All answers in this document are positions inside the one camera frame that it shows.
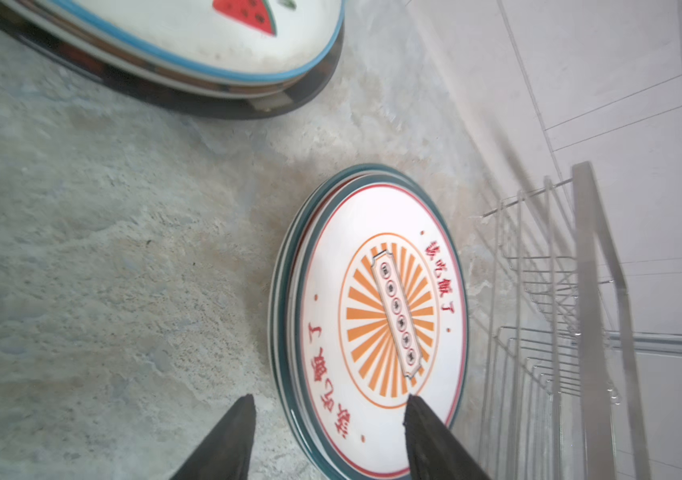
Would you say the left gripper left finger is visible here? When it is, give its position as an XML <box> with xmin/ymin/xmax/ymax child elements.
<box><xmin>171</xmin><ymin>394</ymin><xmax>256</xmax><ymax>480</ymax></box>

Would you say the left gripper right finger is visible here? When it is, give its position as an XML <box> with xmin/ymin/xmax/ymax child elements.
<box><xmin>403</xmin><ymin>395</ymin><xmax>490</xmax><ymax>480</ymax></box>

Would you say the dark rimmed beige plate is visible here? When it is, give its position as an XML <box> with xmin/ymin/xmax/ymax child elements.
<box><xmin>0</xmin><ymin>4</ymin><xmax>344</xmax><ymax>120</ymax></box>

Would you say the blue striped white plate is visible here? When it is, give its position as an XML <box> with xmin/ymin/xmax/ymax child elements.
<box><xmin>0</xmin><ymin>1</ymin><xmax>307</xmax><ymax>100</ymax></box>

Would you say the watermelon pattern plate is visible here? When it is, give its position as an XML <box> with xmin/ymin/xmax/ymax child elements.
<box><xmin>42</xmin><ymin>0</ymin><xmax>346</xmax><ymax>85</ymax></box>

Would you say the wire dish rack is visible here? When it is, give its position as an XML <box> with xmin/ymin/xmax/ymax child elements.
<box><xmin>478</xmin><ymin>162</ymin><xmax>682</xmax><ymax>479</ymax></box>

